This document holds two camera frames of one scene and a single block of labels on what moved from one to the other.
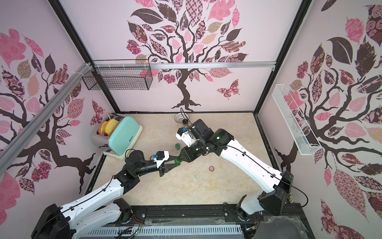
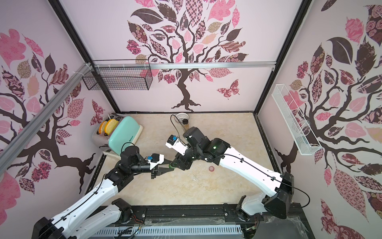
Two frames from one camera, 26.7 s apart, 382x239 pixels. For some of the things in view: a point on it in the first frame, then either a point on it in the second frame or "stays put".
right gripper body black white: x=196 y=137 -> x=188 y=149
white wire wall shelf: x=303 y=137 stays put
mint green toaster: x=124 y=137 stays put
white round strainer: x=179 y=117 stays put
